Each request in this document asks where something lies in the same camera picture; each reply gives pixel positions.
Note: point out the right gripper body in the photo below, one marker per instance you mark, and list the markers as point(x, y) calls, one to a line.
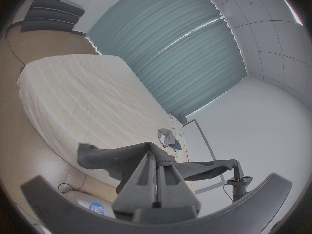
point(240, 188)

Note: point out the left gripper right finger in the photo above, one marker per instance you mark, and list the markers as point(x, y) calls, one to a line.
point(180, 199)

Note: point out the black T-shirt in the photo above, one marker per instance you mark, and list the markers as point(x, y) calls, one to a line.
point(109, 160)

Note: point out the white printed pillow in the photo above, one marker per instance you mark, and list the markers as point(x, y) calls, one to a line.
point(179, 133)

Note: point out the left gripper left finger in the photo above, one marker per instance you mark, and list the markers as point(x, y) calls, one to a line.
point(131, 199)

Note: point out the blue-green curtain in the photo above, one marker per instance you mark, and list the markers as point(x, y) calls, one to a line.
point(170, 45)

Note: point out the bed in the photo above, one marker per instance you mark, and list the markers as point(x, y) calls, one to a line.
point(85, 94)

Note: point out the pile of clothes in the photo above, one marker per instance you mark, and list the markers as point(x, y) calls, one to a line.
point(167, 136)

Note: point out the grey bedside table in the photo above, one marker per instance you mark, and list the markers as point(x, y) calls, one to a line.
point(182, 118)

